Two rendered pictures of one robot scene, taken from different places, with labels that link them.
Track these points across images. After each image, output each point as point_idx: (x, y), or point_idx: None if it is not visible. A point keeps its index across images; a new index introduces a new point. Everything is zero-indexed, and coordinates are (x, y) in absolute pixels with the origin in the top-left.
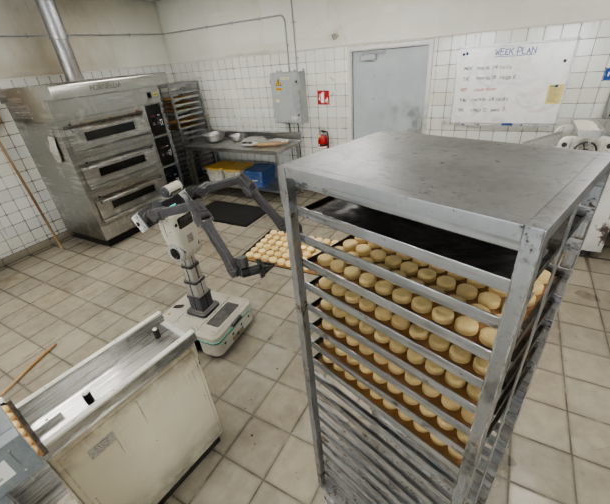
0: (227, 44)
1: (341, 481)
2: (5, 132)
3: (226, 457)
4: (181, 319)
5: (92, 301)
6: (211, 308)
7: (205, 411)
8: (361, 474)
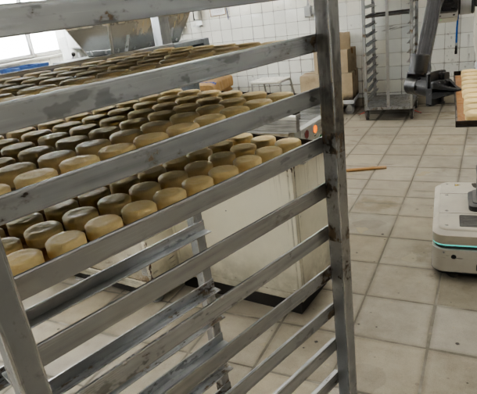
0: None
1: (191, 392)
2: None
3: (279, 325)
4: (452, 195)
5: (464, 157)
6: None
7: (284, 242)
8: (153, 364)
